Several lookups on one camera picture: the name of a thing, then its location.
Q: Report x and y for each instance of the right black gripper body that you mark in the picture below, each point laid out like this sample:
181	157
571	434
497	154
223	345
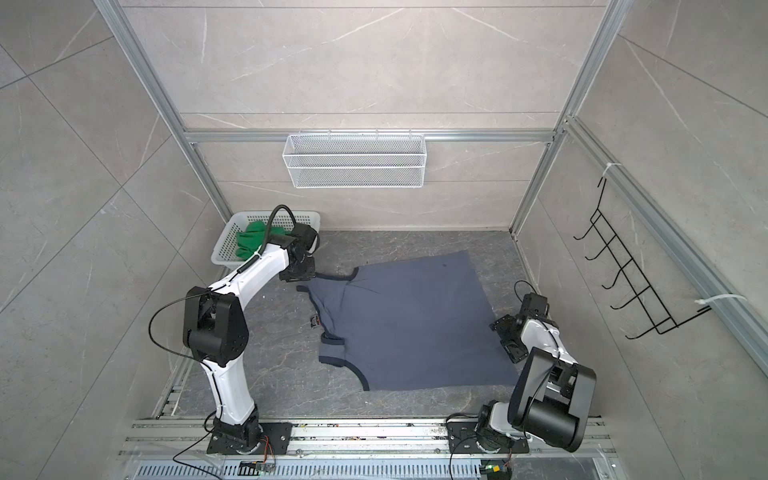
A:
506	327

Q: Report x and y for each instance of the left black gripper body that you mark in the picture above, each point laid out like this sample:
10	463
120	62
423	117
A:
308	271

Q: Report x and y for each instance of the blue-grey tank top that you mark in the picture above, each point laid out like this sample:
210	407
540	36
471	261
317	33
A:
410	325

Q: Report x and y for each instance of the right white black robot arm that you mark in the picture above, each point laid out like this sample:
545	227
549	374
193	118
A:
552	398

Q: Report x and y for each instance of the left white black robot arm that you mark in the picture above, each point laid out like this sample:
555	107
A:
216	332

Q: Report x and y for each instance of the green tank top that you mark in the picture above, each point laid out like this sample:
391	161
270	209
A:
250	240

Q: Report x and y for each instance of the white plastic laundry basket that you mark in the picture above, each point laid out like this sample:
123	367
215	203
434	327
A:
224	250

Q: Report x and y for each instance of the white wire mesh shelf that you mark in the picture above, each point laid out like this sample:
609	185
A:
355	161

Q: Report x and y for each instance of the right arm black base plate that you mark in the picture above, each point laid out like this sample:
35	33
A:
466	437

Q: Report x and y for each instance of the black wire hook rack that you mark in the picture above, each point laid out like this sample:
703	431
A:
630	272

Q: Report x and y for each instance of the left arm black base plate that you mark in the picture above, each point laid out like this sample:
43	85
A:
250	439

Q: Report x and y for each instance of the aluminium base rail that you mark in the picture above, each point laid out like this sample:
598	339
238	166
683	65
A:
385	448

